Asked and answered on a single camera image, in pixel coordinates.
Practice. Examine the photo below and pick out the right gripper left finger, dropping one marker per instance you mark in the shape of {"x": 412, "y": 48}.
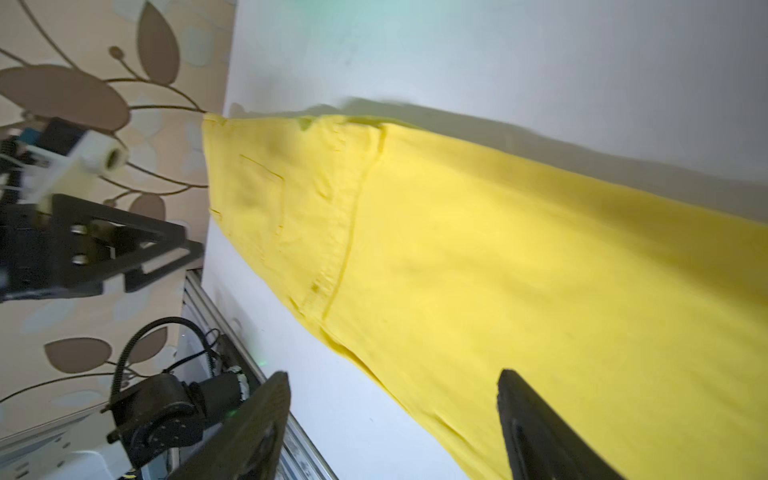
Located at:
{"x": 248, "y": 445}

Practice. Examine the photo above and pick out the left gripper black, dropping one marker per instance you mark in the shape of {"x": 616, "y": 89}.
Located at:
{"x": 88, "y": 244}

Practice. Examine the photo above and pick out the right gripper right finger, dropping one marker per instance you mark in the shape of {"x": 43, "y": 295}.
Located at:
{"x": 539, "y": 443}

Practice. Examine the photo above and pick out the yellow trousers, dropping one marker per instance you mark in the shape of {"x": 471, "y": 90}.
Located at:
{"x": 433, "y": 264}

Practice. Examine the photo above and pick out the aluminium front rail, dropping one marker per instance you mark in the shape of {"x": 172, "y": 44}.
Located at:
{"x": 299, "y": 458}

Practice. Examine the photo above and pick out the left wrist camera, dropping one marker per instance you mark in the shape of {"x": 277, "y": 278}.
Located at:
{"x": 62, "y": 158}

